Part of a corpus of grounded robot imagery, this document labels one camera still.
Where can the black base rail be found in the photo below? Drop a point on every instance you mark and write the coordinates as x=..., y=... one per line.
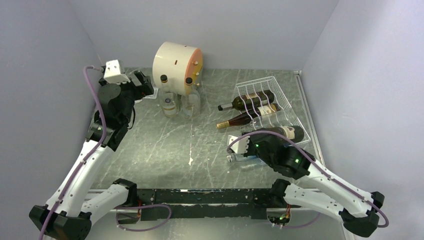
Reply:
x=254, y=203

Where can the dark green wine bottle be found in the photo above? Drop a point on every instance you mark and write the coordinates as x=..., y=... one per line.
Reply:
x=293, y=132

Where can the clear bottle black cap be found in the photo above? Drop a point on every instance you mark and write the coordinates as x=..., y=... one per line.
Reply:
x=277, y=119

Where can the clear bottle yellow label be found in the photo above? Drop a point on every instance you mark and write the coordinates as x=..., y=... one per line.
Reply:
x=168, y=100

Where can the white wire wine rack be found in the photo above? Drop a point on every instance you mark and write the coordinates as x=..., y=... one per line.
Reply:
x=269, y=83

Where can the cream cylindrical drum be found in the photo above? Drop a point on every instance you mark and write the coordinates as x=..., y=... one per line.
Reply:
x=177, y=67

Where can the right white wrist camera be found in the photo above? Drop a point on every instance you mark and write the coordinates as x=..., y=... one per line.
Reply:
x=239, y=144

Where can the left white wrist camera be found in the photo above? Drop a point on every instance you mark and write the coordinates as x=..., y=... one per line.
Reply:
x=114, y=73

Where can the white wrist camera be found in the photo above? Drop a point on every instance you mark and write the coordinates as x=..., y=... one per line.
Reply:
x=114, y=73
x=239, y=144

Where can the dark bottle silver cap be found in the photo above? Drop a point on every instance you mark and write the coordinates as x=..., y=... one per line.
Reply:
x=249, y=101

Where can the red bottle gold cap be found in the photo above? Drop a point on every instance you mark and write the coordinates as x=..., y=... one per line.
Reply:
x=247, y=117

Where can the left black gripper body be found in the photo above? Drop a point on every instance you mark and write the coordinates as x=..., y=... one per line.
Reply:
x=138, y=91

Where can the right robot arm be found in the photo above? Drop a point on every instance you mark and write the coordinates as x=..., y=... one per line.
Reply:
x=313, y=186

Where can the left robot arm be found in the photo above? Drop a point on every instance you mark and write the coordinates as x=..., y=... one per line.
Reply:
x=68, y=214

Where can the blue clear bottle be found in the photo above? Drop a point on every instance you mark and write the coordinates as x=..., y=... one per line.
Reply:
x=233, y=157

